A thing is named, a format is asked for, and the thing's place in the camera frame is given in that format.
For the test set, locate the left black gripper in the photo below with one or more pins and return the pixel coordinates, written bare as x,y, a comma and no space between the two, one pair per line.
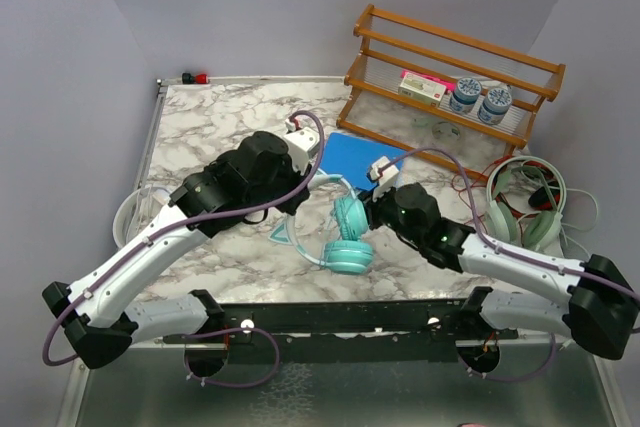
292,205

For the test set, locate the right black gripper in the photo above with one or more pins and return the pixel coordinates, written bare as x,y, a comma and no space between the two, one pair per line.
372,206

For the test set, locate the teal cat-ear headphones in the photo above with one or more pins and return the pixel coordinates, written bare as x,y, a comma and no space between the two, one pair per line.
348,254

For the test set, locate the white over-ear headphones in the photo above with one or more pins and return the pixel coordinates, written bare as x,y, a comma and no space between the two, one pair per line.
136,212

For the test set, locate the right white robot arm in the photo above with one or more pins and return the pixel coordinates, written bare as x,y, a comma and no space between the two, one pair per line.
589,301

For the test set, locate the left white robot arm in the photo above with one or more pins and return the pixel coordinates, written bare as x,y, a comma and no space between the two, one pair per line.
99,314

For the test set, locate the red black headphones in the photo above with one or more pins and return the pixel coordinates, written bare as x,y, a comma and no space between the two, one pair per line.
548,195

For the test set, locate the green headphones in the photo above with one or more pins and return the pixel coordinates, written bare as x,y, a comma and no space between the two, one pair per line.
540,223

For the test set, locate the blue notebook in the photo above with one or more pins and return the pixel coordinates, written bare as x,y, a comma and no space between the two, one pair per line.
352,156

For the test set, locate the tape roll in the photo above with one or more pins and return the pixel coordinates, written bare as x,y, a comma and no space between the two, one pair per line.
444,131

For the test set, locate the red black connector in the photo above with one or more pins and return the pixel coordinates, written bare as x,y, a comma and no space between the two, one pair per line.
188,78

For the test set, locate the wooden shelf rack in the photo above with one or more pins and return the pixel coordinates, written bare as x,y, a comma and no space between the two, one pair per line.
391,43

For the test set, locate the white green box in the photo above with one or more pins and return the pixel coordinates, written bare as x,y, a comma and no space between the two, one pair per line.
421,89

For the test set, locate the right blue-lid jar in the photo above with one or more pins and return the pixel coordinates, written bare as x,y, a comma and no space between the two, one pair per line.
495,105

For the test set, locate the blue-lid jar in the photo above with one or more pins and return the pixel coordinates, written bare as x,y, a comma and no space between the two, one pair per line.
466,92
495,105

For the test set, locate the left blue-lid jar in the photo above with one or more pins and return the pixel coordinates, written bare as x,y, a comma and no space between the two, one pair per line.
466,92

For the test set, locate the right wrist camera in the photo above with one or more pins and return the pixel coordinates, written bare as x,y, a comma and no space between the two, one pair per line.
384,174

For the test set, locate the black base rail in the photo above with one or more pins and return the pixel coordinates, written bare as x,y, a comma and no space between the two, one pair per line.
343,332

